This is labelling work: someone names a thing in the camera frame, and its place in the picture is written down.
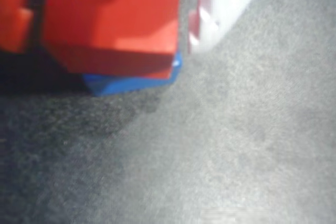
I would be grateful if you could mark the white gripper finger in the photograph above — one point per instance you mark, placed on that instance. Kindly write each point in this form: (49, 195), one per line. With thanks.
(225, 1)

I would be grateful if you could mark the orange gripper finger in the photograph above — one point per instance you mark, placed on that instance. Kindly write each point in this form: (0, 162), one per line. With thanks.
(14, 11)

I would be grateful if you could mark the red cube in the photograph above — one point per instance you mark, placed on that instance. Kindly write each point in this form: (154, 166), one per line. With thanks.
(113, 22)

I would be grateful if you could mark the blue cube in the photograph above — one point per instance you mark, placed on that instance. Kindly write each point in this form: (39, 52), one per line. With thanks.
(126, 86)

